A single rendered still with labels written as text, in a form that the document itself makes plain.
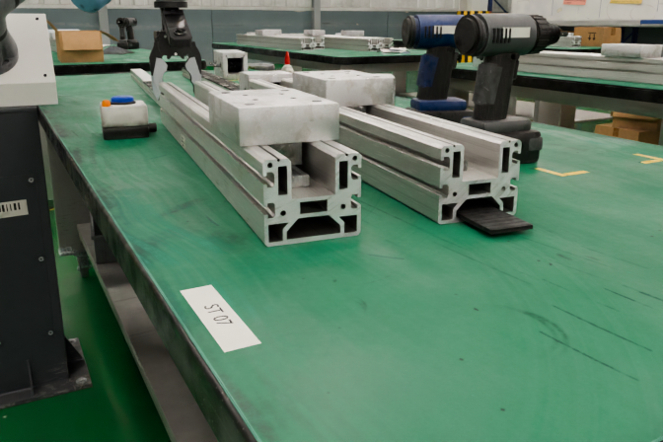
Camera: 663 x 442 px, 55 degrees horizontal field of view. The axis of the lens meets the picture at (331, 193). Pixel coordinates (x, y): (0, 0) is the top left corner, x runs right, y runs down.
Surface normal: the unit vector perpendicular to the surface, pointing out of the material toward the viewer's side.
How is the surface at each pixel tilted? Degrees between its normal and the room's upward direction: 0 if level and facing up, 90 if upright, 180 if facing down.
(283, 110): 90
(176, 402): 0
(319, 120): 90
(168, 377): 0
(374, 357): 0
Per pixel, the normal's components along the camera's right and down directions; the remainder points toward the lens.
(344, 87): 0.36, 0.25
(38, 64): 0.29, -0.55
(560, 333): 0.00, -0.96
